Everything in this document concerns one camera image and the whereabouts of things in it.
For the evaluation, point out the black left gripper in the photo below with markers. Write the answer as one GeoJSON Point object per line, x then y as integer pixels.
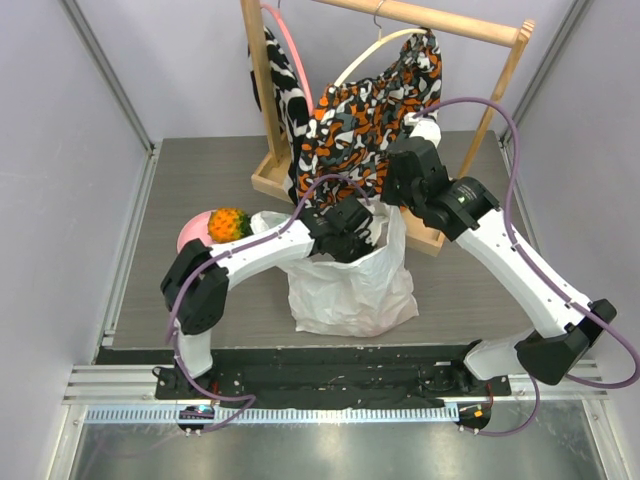
{"type": "Point", "coordinates": [367, 244]}

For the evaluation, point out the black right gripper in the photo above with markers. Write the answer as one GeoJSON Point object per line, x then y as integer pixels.
{"type": "Point", "coordinates": [401, 163]}

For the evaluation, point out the white plastic bag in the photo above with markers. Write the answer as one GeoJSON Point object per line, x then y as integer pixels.
{"type": "Point", "coordinates": [364, 298]}

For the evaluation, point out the orange pineapple with green crown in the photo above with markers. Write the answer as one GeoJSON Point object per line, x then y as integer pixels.
{"type": "Point", "coordinates": [227, 225]}

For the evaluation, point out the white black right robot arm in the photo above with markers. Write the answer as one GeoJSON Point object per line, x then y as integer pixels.
{"type": "Point", "coordinates": [466, 212]}

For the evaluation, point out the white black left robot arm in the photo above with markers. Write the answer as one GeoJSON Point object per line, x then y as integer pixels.
{"type": "Point", "coordinates": [196, 285]}

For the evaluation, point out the wooden clothes rack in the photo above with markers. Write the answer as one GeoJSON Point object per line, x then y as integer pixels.
{"type": "Point", "coordinates": [271, 173]}

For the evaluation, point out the orange grey camouflage garment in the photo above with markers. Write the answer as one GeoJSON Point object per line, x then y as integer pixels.
{"type": "Point", "coordinates": [354, 123]}

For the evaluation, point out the cream clothes hanger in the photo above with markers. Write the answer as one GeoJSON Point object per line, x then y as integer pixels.
{"type": "Point", "coordinates": [379, 43]}

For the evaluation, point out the pink clothes hanger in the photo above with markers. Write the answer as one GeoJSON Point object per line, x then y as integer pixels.
{"type": "Point", "coordinates": [304, 84]}

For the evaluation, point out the black white zebra garment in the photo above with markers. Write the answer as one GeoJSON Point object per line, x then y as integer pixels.
{"type": "Point", "coordinates": [293, 114]}

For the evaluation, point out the pink round plate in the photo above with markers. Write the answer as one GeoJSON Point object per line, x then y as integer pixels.
{"type": "Point", "coordinates": [196, 228]}

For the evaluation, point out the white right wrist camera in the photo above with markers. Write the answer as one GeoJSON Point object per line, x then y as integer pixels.
{"type": "Point", "coordinates": [423, 127]}

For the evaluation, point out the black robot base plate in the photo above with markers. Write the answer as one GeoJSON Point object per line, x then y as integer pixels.
{"type": "Point", "coordinates": [337, 378]}

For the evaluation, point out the aluminium slotted rail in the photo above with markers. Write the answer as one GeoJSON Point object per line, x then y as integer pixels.
{"type": "Point", "coordinates": [198, 414]}

